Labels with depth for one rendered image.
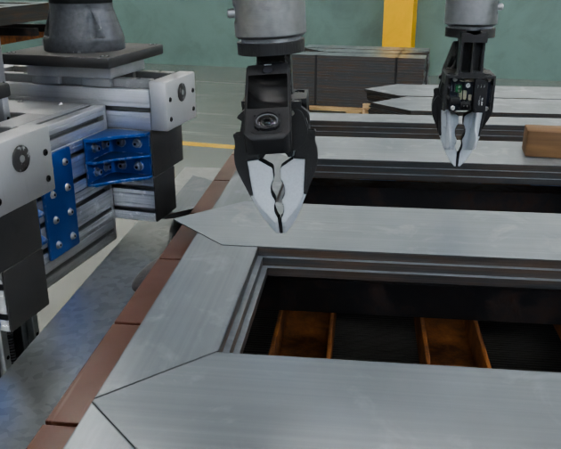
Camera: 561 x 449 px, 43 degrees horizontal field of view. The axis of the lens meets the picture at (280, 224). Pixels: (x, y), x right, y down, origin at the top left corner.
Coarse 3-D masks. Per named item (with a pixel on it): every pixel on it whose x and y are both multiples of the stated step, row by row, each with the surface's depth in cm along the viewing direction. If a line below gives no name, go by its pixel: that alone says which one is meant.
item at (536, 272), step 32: (320, 128) 165; (352, 128) 164; (384, 128) 163; (416, 128) 162; (512, 128) 160; (320, 160) 133; (352, 160) 133; (256, 256) 92; (288, 256) 92; (320, 256) 92; (352, 256) 91; (384, 256) 91; (416, 256) 90; (448, 256) 90; (256, 288) 86; (544, 288) 88; (224, 352) 70
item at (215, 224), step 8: (216, 208) 106; (224, 208) 106; (232, 208) 106; (240, 208) 106; (200, 216) 103; (208, 216) 103; (216, 216) 103; (224, 216) 103; (232, 216) 103; (192, 224) 100; (200, 224) 100; (208, 224) 100; (216, 224) 100; (224, 224) 100; (232, 224) 100; (200, 232) 97; (208, 232) 97; (216, 232) 97; (224, 232) 97; (216, 240) 94; (224, 240) 94
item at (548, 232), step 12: (516, 216) 103; (528, 216) 103; (540, 216) 103; (552, 216) 103; (528, 228) 99; (540, 228) 99; (552, 228) 99; (540, 240) 95; (552, 240) 95; (540, 252) 91; (552, 252) 91
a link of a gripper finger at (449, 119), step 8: (448, 112) 108; (448, 120) 108; (456, 120) 110; (448, 128) 108; (440, 136) 111; (448, 136) 108; (448, 144) 108; (448, 152) 111; (456, 152) 111; (456, 160) 112
